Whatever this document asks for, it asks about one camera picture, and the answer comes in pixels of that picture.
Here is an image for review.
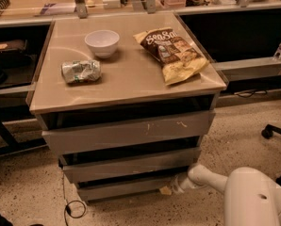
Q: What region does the grey top drawer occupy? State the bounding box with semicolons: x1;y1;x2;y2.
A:
42;110;215;155

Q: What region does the grey middle drawer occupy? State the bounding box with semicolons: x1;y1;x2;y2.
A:
63;147;201;183

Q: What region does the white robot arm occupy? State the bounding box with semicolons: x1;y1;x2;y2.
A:
159;163;281;226

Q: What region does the white yellow-padded gripper body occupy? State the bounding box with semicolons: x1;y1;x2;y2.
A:
159;186;173;196

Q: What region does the purple white paper packet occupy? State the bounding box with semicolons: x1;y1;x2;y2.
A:
40;3;76;16

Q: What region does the grey drawer cabinet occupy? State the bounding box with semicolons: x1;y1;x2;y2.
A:
30;13;225;190

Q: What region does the white bowl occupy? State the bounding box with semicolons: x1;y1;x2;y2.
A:
85;30;120;58

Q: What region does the grey bottom drawer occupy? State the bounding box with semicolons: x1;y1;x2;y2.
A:
77;173;175;202

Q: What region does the black cable under ledge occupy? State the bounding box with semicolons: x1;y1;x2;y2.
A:
233;89;269;99

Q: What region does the black floor cable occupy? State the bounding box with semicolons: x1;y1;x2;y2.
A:
62;172;88;226

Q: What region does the brown yellow chip bag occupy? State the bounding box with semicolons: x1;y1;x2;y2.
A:
134;27;209;85

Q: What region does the grey drawer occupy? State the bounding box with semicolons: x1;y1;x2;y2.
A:
77;173;175;202
63;147;201;183
42;110;215;155

